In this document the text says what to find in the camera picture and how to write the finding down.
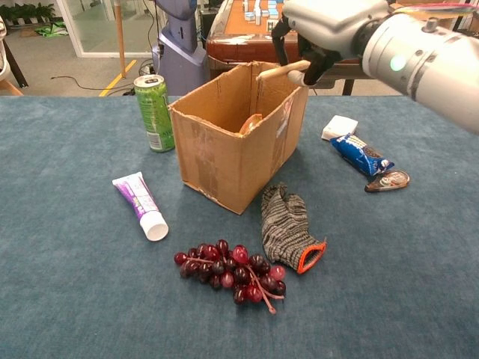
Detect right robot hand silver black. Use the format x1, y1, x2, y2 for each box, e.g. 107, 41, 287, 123
271, 0, 390, 88

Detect red marker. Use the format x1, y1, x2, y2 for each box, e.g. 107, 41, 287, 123
256, 59, 311, 80

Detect orange jelly cup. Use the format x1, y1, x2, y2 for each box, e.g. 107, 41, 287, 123
239, 113, 263, 135

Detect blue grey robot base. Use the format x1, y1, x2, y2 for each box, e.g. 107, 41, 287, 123
151, 0, 209, 96

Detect small white box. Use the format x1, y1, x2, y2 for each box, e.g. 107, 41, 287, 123
320, 114, 359, 142

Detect open cardboard box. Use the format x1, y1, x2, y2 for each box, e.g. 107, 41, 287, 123
167, 61, 312, 215

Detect brown mahjong table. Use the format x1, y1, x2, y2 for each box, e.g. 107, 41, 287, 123
205, 0, 450, 96

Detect blue cookie packet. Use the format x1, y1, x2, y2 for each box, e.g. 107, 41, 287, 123
329, 132, 396, 177

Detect green drink can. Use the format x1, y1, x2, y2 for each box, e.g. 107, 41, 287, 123
133, 74, 176, 153

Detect wooden pole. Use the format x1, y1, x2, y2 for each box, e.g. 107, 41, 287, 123
113, 0, 127, 79

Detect grey striped work glove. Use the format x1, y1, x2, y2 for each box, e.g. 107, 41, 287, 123
260, 182, 328, 275

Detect purple white toothpaste tube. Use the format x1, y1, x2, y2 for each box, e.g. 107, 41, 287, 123
112, 171, 170, 242

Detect bunch of red grapes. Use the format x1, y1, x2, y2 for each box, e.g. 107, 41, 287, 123
173, 239, 287, 315

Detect green white bag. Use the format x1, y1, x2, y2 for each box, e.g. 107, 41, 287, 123
35, 22, 70, 38

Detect green potted plants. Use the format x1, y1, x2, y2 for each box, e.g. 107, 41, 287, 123
0, 2, 57, 27

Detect white chair wooden legs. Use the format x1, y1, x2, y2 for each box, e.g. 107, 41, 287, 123
0, 25, 25, 96

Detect blue felt table cover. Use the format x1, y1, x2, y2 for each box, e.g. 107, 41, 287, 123
0, 95, 479, 359

